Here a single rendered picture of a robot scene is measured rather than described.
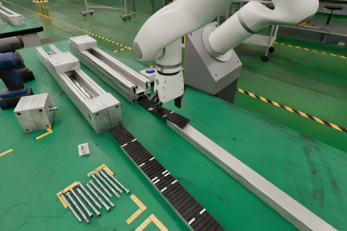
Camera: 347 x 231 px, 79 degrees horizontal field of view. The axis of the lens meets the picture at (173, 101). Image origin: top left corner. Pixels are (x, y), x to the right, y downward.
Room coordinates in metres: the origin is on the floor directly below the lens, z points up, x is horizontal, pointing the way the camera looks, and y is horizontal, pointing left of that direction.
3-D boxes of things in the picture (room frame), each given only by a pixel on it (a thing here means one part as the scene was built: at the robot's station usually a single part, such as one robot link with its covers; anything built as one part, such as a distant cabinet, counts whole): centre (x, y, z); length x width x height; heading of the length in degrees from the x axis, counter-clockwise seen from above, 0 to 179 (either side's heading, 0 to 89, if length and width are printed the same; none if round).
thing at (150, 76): (0.95, 0.12, 0.81); 0.10 x 0.08 x 0.06; 130
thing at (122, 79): (1.09, 0.39, 0.82); 0.80 x 0.10 x 0.09; 40
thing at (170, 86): (0.64, 0.02, 0.95); 0.10 x 0.07 x 0.11; 130
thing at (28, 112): (0.63, 0.49, 0.83); 0.11 x 0.10 x 0.10; 108
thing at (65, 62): (0.97, 0.54, 0.87); 0.16 x 0.11 x 0.07; 40
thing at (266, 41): (3.61, -1.18, 0.50); 1.03 x 0.55 x 1.01; 58
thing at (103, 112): (0.64, 0.25, 0.83); 0.12 x 0.09 x 0.10; 130
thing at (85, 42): (1.28, 0.55, 0.87); 0.16 x 0.11 x 0.07; 40
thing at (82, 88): (0.97, 0.54, 0.82); 0.80 x 0.10 x 0.09; 40
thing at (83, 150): (0.48, 0.29, 0.78); 0.05 x 0.03 x 0.01; 26
